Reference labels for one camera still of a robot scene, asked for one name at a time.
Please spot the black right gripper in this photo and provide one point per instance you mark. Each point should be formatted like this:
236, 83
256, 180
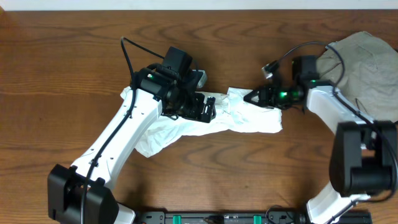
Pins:
265, 96

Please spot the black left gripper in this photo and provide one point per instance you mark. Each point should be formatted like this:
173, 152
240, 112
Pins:
202, 109

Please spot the white t-shirt with black print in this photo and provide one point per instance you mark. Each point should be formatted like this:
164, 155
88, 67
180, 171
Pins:
232, 113

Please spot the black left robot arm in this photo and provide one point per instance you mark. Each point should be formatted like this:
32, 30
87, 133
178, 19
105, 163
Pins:
82, 193

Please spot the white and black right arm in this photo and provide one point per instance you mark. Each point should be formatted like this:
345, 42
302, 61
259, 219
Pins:
363, 162

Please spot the grey garment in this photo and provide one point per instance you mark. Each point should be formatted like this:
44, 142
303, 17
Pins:
370, 79

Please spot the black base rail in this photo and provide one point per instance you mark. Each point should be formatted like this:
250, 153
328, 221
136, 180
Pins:
248, 217

